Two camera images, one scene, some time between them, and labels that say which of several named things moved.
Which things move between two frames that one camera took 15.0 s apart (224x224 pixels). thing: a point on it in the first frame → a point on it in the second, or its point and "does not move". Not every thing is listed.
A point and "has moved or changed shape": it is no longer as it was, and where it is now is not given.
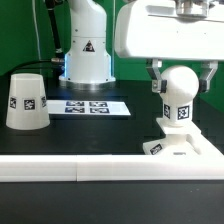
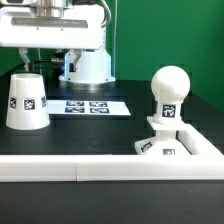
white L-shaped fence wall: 208,163 does not move
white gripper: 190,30 → 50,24
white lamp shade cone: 27,103 does not move
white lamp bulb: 182,87 has moved or changed shape
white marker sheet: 86,108 does not move
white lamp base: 175,142 has moved or changed shape
